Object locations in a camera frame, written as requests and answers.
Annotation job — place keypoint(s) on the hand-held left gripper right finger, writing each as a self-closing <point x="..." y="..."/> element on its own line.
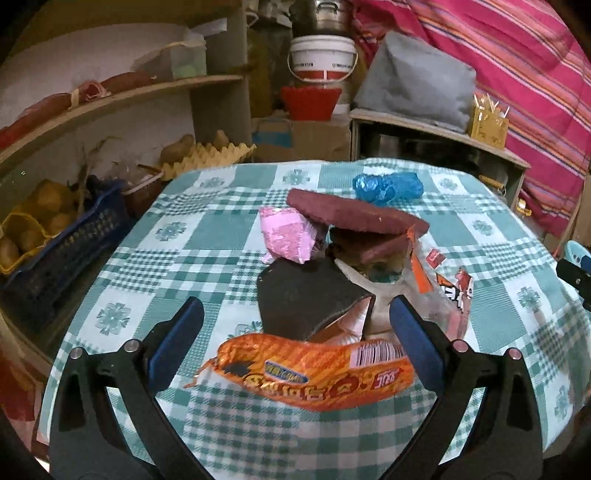
<point x="411" y="341"/>

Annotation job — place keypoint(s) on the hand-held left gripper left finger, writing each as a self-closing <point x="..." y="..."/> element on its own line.
<point x="175" y="344"/>

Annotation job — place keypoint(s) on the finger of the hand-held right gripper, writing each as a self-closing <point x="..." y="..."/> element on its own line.
<point x="575" y="274"/>

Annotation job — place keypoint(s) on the light blue plastic basket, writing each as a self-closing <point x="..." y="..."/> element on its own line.
<point x="579" y="249"/>

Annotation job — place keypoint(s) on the orange snack wrapper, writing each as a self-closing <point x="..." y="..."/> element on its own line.
<point x="323" y="374"/>

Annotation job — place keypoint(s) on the pink foil wrapper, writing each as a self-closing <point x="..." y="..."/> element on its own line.
<point x="288" y="235"/>

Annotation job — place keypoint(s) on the clear red-printed plastic bag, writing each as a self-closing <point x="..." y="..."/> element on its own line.
<point x="450" y="295"/>

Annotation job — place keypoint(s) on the green checkered tablecloth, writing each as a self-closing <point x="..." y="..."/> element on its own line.
<point x="221" y="240"/>

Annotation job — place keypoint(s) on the large maroon scouring pad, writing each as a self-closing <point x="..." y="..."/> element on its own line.
<point x="355" y="210"/>

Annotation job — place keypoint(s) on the dark blue plastic crate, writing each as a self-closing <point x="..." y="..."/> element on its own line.
<point x="64" y="244"/>

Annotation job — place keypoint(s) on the blue plastic bag roll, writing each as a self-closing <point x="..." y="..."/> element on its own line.
<point x="385" y="187"/>

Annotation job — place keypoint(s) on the yellow utensil basket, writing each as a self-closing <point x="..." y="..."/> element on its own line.
<point x="488" y="121"/>

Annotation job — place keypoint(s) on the yellow tray of potatoes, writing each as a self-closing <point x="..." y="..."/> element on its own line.
<point x="34" y="221"/>

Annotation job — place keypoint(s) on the wooden side cabinet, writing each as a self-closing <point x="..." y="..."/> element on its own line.
<point x="438" y="143"/>

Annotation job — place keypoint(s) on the yellow egg carton tray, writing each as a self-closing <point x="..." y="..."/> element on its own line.
<point x="212" y="154"/>

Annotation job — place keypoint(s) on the pink striped blanket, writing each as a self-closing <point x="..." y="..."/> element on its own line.
<point x="517" y="69"/>

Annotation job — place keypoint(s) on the brown cardboard box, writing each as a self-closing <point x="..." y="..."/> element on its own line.
<point x="300" y="138"/>

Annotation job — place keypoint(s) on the grey pillow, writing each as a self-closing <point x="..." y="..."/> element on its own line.
<point x="415" y="87"/>

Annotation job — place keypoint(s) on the red plastic basket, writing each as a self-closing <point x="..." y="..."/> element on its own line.
<point x="311" y="101"/>

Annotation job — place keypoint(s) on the clear plastic container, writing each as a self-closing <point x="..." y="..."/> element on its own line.
<point x="178" y="57"/>

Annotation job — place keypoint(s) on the white plastic bucket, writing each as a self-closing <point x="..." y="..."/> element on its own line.
<point x="323" y="57"/>

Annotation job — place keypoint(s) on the metal cooking pot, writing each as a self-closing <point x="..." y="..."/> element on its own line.
<point x="328" y="16"/>

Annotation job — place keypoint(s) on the wooden wall shelf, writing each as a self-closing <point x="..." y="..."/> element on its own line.
<point x="111" y="99"/>

